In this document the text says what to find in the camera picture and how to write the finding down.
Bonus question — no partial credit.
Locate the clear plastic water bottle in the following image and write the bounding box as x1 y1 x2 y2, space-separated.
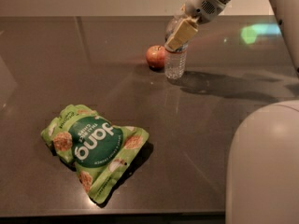
164 13 188 79

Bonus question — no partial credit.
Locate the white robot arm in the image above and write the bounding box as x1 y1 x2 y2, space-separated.
165 0 299 224

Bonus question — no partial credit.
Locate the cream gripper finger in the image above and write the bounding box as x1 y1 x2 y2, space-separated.
164 18 198 51

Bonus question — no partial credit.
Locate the red apple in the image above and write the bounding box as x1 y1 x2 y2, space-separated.
146 45 165 70

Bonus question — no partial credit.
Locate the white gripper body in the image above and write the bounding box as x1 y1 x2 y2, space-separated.
184 0 225 24

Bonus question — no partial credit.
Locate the green rice chips bag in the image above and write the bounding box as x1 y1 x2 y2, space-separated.
41 105 149 204

